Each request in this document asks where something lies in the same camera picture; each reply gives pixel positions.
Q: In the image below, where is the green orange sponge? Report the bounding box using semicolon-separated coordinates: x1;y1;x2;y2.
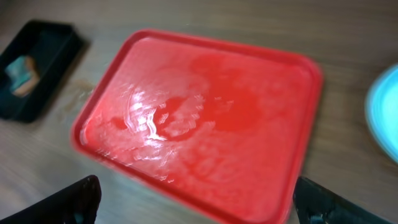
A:
5;55;40;97

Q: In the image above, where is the white plate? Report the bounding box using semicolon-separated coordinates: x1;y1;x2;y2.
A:
364;64;397;162

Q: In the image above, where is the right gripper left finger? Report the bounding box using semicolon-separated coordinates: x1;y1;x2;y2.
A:
1;175;101;224

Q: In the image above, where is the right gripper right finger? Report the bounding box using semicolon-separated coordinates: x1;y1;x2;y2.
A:
293;177;391;224

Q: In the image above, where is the black rectangular water tray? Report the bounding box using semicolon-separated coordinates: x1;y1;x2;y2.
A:
1;20;84;123

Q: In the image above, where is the red plastic tray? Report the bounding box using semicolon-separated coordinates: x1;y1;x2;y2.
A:
70;29;323;223

